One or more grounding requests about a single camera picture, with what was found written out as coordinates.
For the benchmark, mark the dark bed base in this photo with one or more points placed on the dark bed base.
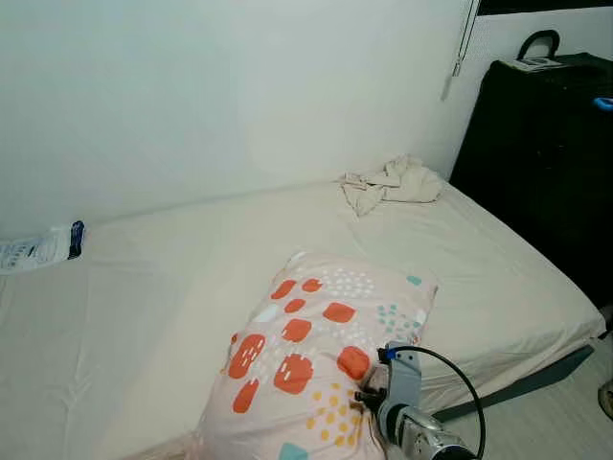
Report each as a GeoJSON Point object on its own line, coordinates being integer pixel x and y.
{"type": "Point", "coordinates": [536, 379]}

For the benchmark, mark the beige sheeted mattress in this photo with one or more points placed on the beige sheeted mattress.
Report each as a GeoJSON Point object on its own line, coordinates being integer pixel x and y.
{"type": "Point", "coordinates": [163, 316]}

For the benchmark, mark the crumpled beige cloth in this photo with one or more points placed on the crumpled beige cloth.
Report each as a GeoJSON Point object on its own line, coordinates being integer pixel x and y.
{"type": "Point", "coordinates": [393, 182]}

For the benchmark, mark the pink patterned pillow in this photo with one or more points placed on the pink patterned pillow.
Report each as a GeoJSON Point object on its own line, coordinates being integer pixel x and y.
{"type": "Point", "coordinates": [297, 355]}

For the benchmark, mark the black suitcase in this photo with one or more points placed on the black suitcase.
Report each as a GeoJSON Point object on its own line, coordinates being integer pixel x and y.
{"type": "Point", "coordinates": [536, 163]}

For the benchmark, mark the white printed paper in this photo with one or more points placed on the white printed paper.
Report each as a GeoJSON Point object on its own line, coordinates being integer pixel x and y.
{"type": "Point", "coordinates": [532, 65]}

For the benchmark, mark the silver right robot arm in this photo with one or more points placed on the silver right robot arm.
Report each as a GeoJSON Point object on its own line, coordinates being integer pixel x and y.
{"type": "Point", "coordinates": [421, 441]}

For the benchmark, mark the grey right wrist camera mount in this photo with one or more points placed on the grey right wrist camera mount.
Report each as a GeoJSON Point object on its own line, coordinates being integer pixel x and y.
{"type": "Point", "coordinates": [404, 379]}

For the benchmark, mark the white blue wipes pack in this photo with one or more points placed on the white blue wipes pack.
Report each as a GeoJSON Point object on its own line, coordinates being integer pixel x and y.
{"type": "Point", "coordinates": [38, 249]}

